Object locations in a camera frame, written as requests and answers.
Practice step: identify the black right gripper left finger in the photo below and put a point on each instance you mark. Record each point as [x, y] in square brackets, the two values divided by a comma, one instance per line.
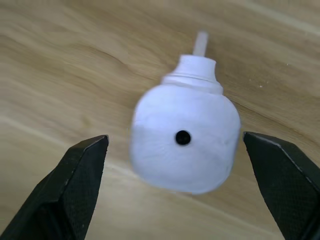
[62, 195]

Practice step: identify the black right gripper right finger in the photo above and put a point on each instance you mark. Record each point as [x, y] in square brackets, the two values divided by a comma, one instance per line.
[287, 185]

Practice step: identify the white repellent liquid bottle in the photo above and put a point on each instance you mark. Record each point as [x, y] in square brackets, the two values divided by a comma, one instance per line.
[185, 140]

